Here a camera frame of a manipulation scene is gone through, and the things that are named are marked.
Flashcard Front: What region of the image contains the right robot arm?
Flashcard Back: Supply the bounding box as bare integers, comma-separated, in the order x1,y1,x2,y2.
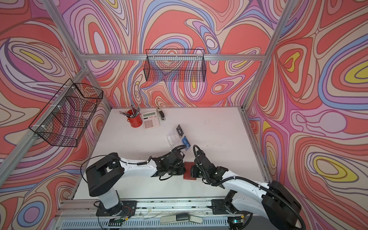
193,145,306,230

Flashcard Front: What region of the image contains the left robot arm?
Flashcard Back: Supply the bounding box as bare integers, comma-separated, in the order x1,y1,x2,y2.
84,145,186,210

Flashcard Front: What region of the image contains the pink desk calculator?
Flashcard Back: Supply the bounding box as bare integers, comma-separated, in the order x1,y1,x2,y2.
142,111,160,129

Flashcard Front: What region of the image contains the black wire basket back wall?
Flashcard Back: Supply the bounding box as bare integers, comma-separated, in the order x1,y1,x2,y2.
143,48,207,82

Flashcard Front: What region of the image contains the clear acrylic card stand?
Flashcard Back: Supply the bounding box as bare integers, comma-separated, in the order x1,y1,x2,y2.
166,126,186,149

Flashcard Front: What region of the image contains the black VIP credit card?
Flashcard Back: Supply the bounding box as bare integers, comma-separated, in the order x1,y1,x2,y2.
176,125,184,137

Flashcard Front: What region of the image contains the red metal pen bucket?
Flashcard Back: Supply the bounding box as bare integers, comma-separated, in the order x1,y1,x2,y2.
127,110,143,128

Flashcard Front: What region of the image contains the pens and pencils bunch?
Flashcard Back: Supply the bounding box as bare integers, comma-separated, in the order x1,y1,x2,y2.
119,102,141,118

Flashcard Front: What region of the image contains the black corrugated cable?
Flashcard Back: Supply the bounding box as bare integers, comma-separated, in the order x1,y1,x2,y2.
221,176,307,230

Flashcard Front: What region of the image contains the red leather card holder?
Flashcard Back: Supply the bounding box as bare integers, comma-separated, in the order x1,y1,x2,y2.
183,162,196,180

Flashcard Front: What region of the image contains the black wire basket left wall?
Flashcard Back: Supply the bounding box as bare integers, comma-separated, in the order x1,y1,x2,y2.
28,79,104,147

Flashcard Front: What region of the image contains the grey foot pedal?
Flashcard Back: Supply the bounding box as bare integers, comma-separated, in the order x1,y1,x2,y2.
160,213,203,224

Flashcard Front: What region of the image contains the blue credit card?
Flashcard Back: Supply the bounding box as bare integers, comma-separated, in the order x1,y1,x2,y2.
182,136,191,150

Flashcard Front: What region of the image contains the black wire basket wall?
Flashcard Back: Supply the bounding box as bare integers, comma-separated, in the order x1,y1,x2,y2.
28,79,104,147
143,48,207,82

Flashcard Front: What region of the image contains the aluminium frame post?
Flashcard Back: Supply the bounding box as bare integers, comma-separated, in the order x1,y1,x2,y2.
43,0,113,111

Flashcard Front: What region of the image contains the grey black stapler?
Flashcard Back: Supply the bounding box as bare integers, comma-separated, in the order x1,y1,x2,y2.
157,107,166,121

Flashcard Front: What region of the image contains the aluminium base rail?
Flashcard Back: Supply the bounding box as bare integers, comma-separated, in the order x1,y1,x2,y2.
60,196,294,219

